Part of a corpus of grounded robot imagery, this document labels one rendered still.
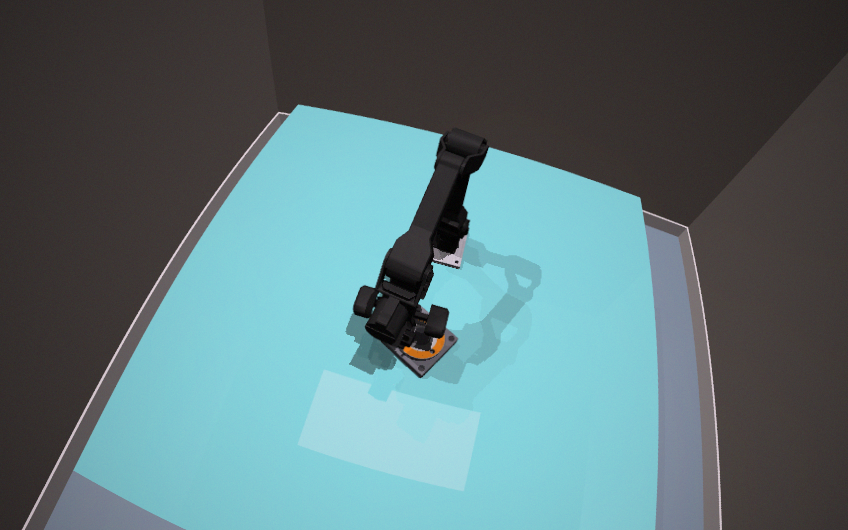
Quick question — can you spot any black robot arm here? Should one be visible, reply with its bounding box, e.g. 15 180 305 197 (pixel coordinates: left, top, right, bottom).
365 127 489 350

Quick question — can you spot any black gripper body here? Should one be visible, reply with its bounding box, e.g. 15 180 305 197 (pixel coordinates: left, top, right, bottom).
353 285 450 339

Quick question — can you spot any orange round plate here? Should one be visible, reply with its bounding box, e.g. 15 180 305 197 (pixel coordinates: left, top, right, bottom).
401 334 445 360

